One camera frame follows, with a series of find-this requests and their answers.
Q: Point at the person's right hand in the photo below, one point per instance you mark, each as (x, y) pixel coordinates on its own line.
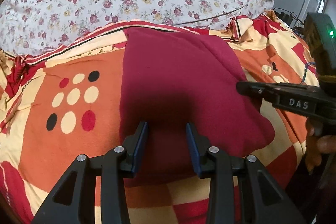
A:
(316, 146)

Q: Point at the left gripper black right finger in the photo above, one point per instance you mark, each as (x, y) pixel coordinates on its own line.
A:
(262, 200)

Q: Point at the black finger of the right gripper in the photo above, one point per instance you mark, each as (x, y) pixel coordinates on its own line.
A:
(279, 93)

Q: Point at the red orange patterned blanket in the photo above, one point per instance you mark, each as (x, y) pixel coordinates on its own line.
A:
(64, 103)

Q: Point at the black tracker with green light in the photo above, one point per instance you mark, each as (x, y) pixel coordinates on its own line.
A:
(319, 34)

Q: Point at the maroon garment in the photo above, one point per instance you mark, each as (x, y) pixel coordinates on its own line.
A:
(171, 79)

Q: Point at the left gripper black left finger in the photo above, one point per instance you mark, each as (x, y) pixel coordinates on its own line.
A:
(72, 199)

